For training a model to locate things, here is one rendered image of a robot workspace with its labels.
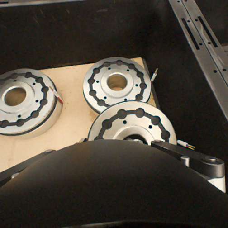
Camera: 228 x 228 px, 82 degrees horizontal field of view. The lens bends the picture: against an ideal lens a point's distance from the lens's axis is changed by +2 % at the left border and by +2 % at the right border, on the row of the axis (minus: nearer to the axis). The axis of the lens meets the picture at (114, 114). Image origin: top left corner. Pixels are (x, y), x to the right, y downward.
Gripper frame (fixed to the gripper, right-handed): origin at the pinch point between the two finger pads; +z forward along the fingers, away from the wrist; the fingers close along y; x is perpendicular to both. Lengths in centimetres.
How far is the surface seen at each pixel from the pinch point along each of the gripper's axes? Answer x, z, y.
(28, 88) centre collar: 8.0, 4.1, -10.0
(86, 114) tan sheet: 3.9, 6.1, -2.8
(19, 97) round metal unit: 7.2, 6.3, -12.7
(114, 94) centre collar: 6.4, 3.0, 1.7
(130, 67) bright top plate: 10.8, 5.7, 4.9
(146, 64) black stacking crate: 12.3, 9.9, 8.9
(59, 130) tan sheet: 1.8, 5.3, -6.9
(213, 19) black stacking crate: 17.1, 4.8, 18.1
